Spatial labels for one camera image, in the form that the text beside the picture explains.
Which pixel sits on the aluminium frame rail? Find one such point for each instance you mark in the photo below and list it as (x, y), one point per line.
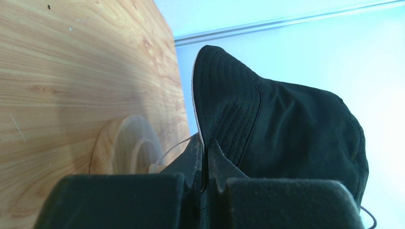
(284, 22)

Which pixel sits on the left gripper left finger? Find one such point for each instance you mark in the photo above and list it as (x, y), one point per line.
(167, 200)

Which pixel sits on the wooden hat stand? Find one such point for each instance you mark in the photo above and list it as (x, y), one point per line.
(127, 145)

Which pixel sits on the beige bucket hat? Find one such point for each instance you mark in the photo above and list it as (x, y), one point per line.
(272, 129)

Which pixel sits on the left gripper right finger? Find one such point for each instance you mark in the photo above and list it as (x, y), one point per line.
(236, 201)

